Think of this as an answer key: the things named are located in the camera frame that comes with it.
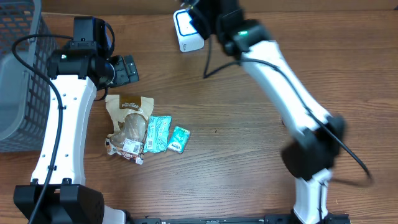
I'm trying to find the brown Pantree snack pouch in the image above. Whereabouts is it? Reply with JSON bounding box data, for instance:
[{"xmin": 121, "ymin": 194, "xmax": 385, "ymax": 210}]
[{"xmin": 105, "ymin": 95, "xmax": 154, "ymax": 165}]

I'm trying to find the teal white packet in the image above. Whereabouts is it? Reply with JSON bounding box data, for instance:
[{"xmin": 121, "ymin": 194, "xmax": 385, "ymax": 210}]
[{"xmin": 144, "ymin": 116, "xmax": 172, "ymax": 153}]

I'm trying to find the teal white carton pack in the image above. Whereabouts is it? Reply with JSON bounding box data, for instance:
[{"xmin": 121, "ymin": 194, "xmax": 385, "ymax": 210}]
[{"xmin": 167, "ymin": 126, "xmax": 190, "ymax": 154}]

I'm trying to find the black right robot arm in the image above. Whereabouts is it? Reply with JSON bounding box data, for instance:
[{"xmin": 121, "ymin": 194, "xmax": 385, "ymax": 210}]
[{"xmin": 181, "ymin": 1, "xmax": 349, "ymax": 223}]

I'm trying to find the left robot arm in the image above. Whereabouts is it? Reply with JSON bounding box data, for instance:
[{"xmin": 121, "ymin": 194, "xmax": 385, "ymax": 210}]
[{"xmin": 13, "ymin": 16, "xmax": 139, "ymax": 223}]

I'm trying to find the grey plastic mesh basket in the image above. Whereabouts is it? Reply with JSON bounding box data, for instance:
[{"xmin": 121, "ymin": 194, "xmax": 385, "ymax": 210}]
[{"xmin": 1, "ymin": 0, "xmax": 58, "ymax": 152}]

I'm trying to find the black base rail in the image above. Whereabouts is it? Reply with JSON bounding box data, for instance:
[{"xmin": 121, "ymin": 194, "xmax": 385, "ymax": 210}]
[{"xmin": 130, "ymin": 213, "xmax": 351, "ymax": 224}]

